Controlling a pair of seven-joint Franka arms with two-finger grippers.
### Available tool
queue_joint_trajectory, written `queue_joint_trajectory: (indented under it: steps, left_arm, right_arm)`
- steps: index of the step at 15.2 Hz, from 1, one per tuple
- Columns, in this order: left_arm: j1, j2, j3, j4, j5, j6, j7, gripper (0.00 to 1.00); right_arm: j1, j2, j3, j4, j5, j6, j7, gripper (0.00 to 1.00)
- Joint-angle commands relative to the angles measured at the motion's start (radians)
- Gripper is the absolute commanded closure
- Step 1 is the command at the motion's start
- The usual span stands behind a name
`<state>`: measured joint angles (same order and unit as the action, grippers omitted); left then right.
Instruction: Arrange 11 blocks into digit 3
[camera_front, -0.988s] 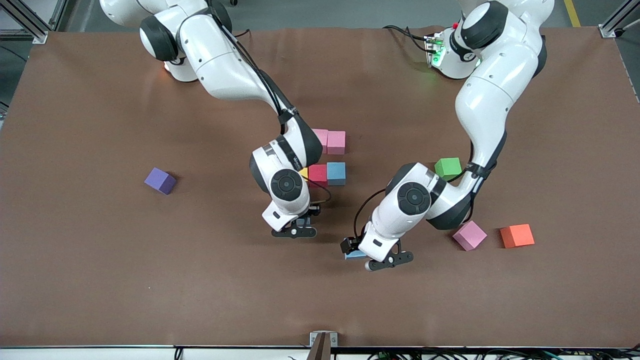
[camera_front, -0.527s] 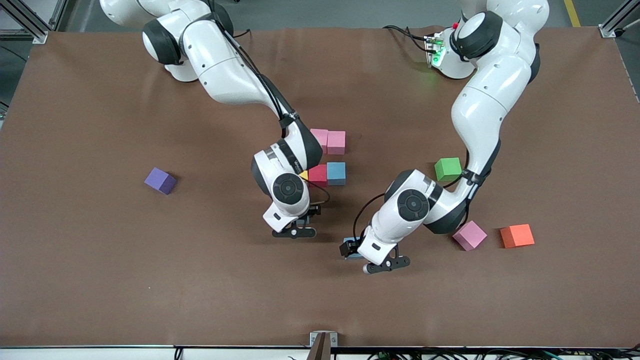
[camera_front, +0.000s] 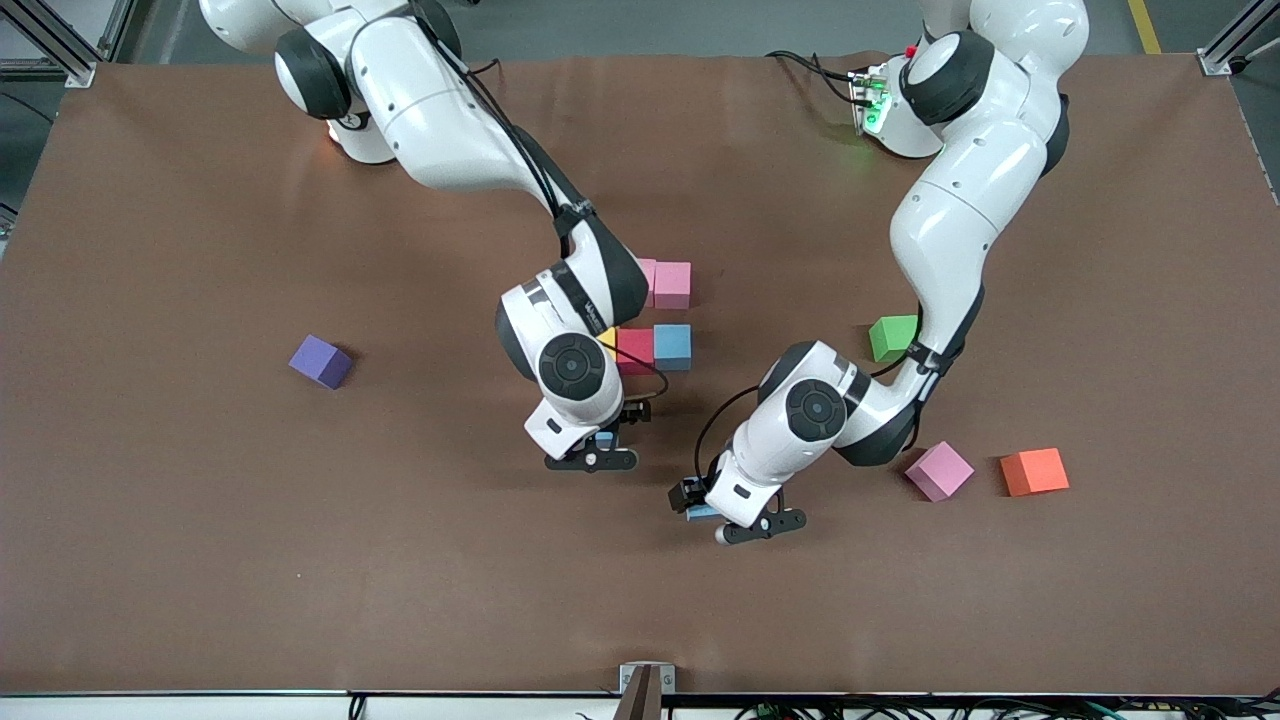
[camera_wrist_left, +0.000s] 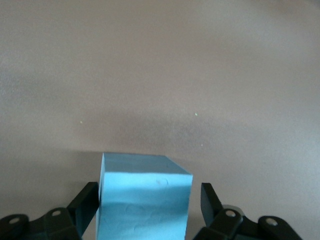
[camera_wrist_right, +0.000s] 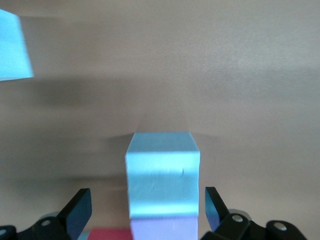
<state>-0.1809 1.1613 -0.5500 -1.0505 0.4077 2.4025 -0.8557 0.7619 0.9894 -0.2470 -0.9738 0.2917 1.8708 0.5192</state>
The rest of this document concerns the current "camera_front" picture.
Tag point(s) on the orange foam block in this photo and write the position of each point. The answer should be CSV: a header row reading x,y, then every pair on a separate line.
x,y
1034,470

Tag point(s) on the red foam block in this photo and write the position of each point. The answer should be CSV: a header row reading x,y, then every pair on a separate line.
x,y
635,350

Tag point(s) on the aluminium frame post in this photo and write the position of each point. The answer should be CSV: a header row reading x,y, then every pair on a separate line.
x,y
1215,62
82,72

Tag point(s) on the yellow foam block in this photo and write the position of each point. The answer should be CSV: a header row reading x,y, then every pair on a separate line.
x,y
608,342

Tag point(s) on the purple foam block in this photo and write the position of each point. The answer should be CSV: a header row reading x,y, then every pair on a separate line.
x,y
318,358

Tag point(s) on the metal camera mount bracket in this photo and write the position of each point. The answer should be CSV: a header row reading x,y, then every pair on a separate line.
x,y
647,690

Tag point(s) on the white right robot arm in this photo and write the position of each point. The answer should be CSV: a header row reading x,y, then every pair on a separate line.
x,y
440,120

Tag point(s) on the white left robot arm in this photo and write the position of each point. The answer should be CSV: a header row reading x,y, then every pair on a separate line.
x,y
960,220

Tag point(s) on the brown table mat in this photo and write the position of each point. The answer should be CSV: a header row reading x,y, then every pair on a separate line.
x,y
640,600

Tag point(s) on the green foam block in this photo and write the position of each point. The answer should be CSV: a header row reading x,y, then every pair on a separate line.
x,y
890,338

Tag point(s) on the pink foam block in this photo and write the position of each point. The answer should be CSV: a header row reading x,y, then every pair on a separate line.
x,y
647,282
672,285
939,469

